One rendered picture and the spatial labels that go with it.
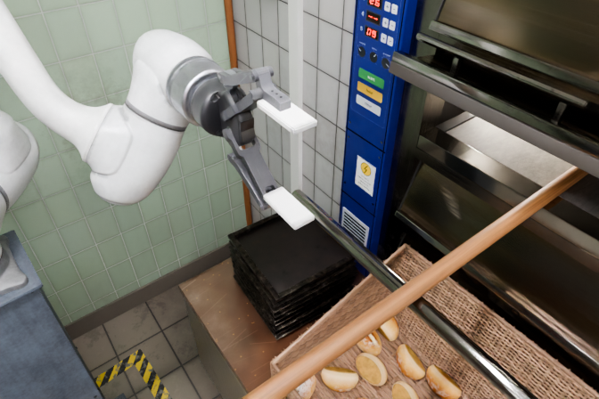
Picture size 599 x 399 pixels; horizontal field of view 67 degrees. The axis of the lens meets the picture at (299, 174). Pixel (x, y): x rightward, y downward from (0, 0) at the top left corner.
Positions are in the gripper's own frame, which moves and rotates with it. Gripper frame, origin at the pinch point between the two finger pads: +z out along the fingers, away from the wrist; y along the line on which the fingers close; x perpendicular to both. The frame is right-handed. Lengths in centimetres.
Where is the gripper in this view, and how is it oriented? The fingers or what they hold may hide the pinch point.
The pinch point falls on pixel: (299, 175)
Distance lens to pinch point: 51.0
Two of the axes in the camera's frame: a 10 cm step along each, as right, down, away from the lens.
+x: -8.1, 3.7, -4.6
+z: 5.9, 5.1, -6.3
